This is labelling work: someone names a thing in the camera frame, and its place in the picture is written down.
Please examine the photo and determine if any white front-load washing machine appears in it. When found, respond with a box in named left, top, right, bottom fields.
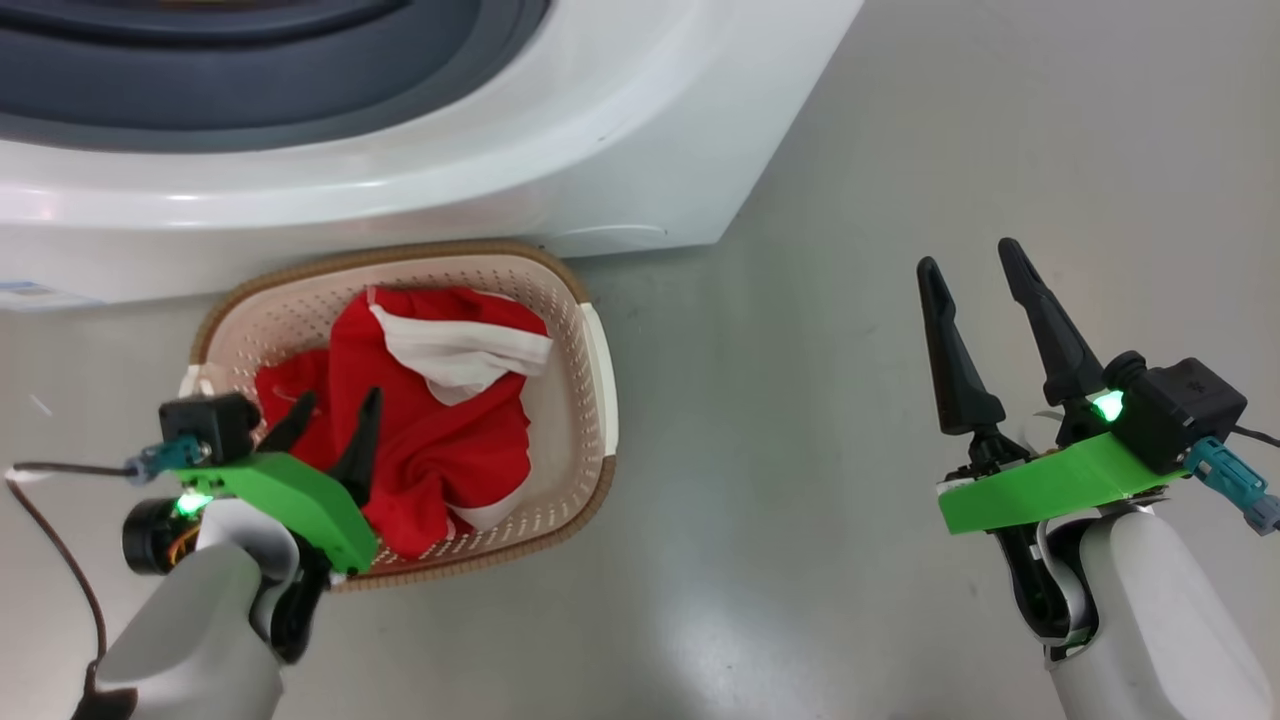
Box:
left=0, top=0, right=866, bottom=311

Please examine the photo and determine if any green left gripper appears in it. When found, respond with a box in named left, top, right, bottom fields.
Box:
left=180, top=388, right=384, bottom=576

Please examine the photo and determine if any cream basket with brown rim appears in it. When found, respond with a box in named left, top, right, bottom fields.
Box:
left=180, top=240, right=619, bottom=593

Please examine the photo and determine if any red basketball jersey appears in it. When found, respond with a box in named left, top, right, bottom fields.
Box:
left=255, top=285, right=554, bottom=561

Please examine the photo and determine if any right camera cable teal plug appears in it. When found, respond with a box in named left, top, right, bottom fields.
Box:
left=1185, top=425, right=1280, bottom=536

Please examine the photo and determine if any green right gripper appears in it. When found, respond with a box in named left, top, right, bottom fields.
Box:
left=916, top=237, right=1191, bottom=536

